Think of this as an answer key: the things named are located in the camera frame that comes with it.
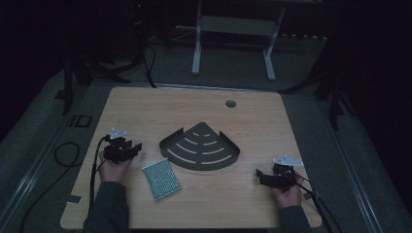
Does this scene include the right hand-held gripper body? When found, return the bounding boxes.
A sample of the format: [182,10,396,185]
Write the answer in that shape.
[267,154,305,194]

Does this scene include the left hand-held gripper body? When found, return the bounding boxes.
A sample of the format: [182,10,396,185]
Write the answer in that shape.
[103,127,134,165]

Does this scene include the green scouring sponge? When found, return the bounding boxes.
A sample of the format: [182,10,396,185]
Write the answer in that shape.
[141,157,183,202]

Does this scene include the dark metal corner shelf rack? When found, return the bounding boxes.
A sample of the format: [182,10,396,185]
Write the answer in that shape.
[158,120,241,172]

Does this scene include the person's right hand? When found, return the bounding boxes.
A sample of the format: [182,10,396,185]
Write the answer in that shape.
[271,174,306,210]

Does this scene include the person's left hand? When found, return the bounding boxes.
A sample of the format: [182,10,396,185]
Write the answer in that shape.
[97,150,132,184]

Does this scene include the black tripod stand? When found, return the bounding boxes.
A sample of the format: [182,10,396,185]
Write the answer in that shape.
[281,48,358,132]
[62,56,131,117]

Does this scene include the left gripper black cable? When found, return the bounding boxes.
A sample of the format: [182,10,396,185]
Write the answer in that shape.
[87,135,109,216]

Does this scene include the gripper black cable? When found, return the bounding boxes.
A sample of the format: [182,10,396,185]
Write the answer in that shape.
[87,135,109,216]
[285,170,344,233]

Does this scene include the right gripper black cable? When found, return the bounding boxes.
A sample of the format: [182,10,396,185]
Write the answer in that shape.
[285,170,344,233]

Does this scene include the black cable on floor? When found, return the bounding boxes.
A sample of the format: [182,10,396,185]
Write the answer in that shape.
[18,141,83,233]

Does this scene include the black hanging cable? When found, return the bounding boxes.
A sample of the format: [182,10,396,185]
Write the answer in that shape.
[142,43,158,89]

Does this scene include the white metal desk frame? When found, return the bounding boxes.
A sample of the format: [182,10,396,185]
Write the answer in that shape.
[190,0,288,83]

